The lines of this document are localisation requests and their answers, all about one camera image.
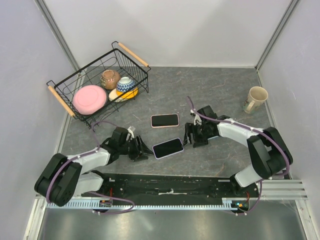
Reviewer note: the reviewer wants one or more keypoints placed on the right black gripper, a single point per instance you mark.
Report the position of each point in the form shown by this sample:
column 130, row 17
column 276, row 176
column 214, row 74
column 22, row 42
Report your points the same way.
column 190, row 128

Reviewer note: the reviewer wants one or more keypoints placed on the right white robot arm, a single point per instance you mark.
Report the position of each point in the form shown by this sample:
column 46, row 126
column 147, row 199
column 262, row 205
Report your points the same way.
column 268, row 152

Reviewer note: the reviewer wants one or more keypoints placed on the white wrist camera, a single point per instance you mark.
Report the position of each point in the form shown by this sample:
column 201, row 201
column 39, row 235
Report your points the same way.
column 131, row 133
column 197, row 121

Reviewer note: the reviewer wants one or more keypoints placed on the pink phone case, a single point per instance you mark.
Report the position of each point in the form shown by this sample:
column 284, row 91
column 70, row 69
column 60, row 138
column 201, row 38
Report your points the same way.
column 178, row 120

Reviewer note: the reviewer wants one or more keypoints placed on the blue patterned bowl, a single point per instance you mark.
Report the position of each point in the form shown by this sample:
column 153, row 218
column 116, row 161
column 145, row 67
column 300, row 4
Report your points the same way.
column 124, row 85

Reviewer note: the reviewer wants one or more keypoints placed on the black wire basket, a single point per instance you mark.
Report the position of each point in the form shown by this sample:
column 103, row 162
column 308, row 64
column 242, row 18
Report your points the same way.
column 120, row 59

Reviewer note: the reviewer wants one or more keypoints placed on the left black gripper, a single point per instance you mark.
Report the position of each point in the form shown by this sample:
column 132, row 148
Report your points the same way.
column 135, row 156

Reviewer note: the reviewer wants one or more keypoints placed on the cream mug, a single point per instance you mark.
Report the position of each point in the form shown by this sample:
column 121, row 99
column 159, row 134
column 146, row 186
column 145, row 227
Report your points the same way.
column 256, row 97

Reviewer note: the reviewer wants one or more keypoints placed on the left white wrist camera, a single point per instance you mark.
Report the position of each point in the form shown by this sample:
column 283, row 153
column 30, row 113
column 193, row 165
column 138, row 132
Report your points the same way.
column 131, row 133

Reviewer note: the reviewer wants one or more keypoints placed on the brown ceramic bowl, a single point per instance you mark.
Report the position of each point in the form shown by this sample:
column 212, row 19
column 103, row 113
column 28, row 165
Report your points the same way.
column 109, row 79

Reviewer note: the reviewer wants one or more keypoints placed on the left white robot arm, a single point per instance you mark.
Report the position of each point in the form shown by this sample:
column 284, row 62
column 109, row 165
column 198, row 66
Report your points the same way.
column 67, row 176

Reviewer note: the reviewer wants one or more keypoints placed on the pink plate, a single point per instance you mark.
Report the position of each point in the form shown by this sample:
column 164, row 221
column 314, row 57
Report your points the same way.
column 89, row 99

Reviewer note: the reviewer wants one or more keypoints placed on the grey cable duct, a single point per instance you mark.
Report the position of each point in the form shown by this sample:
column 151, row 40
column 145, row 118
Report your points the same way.
column 96, row 203

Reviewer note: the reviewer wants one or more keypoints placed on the lavender phone case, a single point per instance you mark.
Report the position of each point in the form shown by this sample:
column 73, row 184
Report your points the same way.
column 183, row 149

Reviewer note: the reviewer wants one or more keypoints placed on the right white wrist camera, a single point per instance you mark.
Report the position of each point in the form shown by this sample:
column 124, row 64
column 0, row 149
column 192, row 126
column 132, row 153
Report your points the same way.
column 197, row 121

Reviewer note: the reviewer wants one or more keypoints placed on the blue edged black phone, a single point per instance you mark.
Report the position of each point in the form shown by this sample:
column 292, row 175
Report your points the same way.
column 167, row 148

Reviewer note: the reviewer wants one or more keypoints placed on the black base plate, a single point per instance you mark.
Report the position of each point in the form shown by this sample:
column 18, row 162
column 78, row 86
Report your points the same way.
column 165, row 190

